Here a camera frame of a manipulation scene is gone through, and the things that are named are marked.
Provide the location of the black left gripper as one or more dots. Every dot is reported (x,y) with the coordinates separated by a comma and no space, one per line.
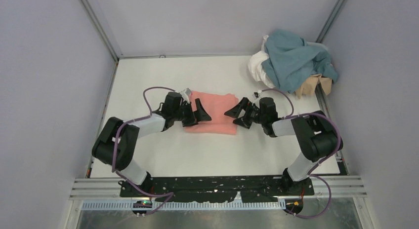
(189,114)

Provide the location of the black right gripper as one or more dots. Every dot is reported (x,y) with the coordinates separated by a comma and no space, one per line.
(248,113)

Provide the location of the pink t-shirt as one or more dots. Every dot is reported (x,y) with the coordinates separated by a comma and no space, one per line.
(215,105)

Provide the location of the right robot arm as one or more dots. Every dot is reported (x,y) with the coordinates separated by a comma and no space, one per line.
(317,138)

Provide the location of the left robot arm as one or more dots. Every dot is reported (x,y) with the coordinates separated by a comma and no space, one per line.
(116,143)

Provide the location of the white t-shirt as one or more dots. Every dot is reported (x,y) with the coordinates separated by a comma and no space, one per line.
(255,67)

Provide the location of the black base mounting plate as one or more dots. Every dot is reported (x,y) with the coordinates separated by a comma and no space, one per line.
(217,189)

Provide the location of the beige t-shirt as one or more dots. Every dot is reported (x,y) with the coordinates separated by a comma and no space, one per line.
(309,85)

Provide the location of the blue t-shirt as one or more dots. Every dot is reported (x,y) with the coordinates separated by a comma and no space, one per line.
(291,61)

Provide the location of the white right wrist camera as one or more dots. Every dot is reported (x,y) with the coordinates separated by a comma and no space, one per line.
(256,95)

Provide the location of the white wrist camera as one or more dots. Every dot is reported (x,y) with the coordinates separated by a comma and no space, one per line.
(186,94)
(256,95)

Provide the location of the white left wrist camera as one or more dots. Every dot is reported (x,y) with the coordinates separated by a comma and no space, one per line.
(186,94)

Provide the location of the right aluminium corner post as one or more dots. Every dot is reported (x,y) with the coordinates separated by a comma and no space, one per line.
(336,10)

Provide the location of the aluminium corner post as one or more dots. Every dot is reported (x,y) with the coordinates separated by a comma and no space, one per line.
(98,27)
(336,10)

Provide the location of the white slotted cable duct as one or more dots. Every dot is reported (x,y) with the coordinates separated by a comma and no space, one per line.
(146,205)

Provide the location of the left aluminium corner post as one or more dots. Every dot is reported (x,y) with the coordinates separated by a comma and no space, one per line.
(98,27)

